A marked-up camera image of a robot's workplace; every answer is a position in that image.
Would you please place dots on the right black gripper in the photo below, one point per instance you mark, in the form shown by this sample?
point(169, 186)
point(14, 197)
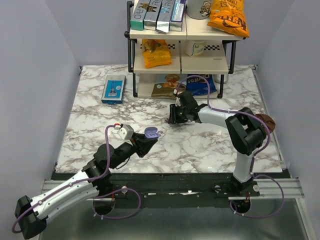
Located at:
point(173, 117)

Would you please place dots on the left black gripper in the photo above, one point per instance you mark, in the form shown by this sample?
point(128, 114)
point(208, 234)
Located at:
point(141, 145)

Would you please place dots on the lavender earbud charging case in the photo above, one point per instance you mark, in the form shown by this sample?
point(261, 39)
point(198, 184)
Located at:
point(151, 133)

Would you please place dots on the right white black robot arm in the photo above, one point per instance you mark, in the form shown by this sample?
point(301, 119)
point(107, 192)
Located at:
point(246, 131)

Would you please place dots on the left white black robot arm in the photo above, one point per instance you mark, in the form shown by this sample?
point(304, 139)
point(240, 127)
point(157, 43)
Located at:
point(93, 181)

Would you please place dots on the brown snack bag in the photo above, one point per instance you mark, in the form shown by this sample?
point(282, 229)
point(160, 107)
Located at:
point(165, 84)

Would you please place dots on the blue Doritos bag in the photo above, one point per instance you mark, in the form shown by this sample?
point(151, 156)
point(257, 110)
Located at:
point(197, 84)

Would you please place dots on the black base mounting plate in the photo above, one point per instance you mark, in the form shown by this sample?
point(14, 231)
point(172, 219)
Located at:
point(168, 190)

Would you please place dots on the blue flat product box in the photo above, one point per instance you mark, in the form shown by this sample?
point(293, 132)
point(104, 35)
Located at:
point(114, 89)

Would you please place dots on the beige black three-tier shelf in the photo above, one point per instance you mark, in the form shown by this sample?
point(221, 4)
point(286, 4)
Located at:
point(217, 59)

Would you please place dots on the orange snack bag middle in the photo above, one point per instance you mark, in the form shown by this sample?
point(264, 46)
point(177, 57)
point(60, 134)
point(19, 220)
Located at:
point(155, 53)

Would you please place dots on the white yogurt cup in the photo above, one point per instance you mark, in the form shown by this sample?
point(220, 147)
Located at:
point(194, 48)

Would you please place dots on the purple blue toothpaste box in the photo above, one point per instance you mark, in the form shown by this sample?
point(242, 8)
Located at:
point(178, 12)

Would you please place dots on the white printed mug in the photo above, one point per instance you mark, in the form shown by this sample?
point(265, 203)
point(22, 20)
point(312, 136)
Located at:
point(198, 9)

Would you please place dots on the orange chip bag top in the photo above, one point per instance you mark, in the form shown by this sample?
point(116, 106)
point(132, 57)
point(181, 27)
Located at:
point(229, 17)

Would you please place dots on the teal toothpaste box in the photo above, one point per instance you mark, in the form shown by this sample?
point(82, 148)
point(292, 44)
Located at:
point(138, 16)

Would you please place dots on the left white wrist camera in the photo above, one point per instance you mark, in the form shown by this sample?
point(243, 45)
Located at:
point(125, 132)

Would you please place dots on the aluminium rail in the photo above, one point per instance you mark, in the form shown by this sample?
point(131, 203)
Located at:
point(261, 189)

